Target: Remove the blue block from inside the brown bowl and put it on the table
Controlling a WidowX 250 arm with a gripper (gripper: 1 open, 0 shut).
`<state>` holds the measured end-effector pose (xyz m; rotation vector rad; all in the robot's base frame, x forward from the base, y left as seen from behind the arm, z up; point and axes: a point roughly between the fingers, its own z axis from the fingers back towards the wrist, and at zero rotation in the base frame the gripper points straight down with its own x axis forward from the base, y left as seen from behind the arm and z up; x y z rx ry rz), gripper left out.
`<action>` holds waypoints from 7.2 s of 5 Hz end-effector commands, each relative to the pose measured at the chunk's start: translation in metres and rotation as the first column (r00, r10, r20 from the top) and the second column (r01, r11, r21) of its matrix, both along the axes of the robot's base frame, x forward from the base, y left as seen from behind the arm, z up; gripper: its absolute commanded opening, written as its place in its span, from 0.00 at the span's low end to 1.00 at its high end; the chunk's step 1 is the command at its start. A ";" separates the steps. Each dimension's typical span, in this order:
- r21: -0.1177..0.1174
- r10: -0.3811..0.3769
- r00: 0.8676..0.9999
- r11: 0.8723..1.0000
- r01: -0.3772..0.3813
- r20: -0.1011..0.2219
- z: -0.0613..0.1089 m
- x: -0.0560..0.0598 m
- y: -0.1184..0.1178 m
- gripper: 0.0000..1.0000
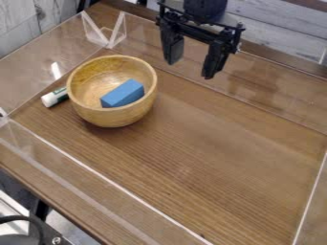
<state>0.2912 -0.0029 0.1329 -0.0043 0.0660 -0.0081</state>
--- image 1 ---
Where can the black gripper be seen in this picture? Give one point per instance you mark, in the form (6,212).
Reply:
(202,20)

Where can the blue foam block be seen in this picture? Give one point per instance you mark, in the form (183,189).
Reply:
(123,95)

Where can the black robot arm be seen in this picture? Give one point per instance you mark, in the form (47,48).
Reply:
(201,20)

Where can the black metal table leg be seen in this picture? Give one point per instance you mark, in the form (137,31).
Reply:
(42,210)

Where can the clear acrylic corner bracket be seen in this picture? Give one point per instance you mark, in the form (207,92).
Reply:
(105,36)

